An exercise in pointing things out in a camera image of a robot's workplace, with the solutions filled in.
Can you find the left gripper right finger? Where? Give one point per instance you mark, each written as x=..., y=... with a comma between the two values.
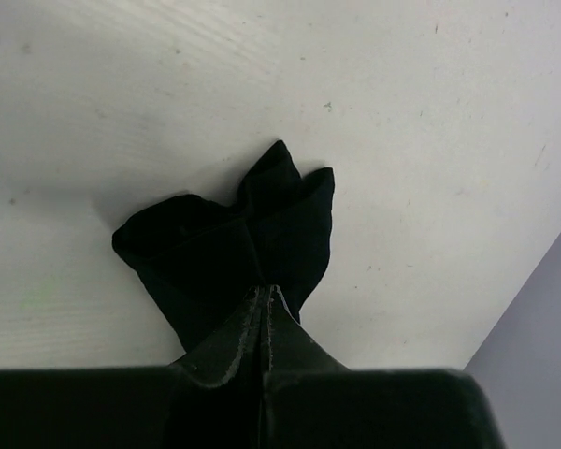
x=299, y=379

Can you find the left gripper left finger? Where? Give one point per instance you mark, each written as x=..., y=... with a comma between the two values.
x=217, y=397

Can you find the black underwear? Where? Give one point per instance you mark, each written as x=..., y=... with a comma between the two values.
x=198, y=259

